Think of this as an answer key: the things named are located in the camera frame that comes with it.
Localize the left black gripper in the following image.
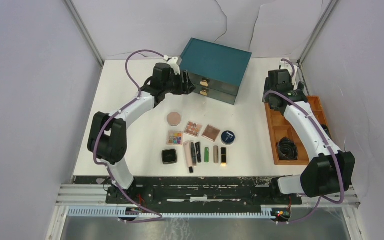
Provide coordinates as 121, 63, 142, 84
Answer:
162, 70, 196, 95

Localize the beige cream tube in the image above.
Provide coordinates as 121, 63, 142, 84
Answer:
183, 140, 194, 174

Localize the black Zeesea tube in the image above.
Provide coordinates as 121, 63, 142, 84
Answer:
195, 142, 201, 155

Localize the dark green concealer stick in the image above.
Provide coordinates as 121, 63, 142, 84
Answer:
189, 140, 197, 167

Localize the green lipstick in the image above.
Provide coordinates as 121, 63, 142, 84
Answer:
204, 147, 210, 163

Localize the champagne gold lipstick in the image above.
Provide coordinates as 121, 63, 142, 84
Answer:
213, 145, 219, 164

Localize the black and gold lipstick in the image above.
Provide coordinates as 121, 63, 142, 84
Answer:
220, 147, 228, 166

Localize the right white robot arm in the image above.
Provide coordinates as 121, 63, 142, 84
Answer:
262, 69, 356, 204

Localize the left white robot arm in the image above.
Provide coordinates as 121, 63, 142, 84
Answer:
87, 63, 195, 204

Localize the teal drawer cabinet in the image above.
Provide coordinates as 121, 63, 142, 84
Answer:
180, 38, 252, 86

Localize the octagonal pink compact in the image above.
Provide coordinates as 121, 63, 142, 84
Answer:
167, 112, 182, 126

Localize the wooden compartment tray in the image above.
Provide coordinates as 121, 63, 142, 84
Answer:
264, 96, 328, 166

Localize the warm tone eyeshadow palette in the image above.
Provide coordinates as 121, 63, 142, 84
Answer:
184, 121, 203, 138

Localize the brown square blush compact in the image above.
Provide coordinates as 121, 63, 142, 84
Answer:
202, 124, 221, 142

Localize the colourful eyeshadow palette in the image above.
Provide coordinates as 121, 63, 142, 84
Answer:
166, 130, 184, 146

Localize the navy round powder jar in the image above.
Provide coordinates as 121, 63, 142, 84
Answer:
220, 130, 236, 145

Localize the black square compact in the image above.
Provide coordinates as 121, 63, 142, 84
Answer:
161, 148, 178, 165

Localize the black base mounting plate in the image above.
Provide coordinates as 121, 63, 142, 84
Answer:
105, 176, 303, 215

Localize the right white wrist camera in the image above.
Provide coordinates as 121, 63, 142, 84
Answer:
279, 58, 298, 78

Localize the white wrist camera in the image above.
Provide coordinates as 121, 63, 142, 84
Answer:
279, 58, 298, 78
163, 55, 182, 75

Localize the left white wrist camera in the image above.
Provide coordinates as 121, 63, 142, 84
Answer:
163, 55, 182, 75

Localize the white slotted cable duct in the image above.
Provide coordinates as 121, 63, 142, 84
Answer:
66, 205, 277, 220

